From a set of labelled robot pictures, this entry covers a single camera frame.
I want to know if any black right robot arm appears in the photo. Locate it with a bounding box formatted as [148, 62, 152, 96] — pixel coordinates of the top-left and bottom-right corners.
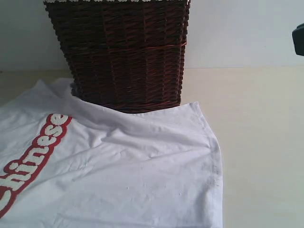
[292, 24, 304, 56]

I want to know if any white t-shirt red print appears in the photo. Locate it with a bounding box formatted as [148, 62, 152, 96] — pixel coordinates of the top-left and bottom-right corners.
[0, 79, 223, 228]

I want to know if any dark red wicker basket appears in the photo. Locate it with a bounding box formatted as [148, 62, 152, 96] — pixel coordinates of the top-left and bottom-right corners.
[43, 0, 190, 113]

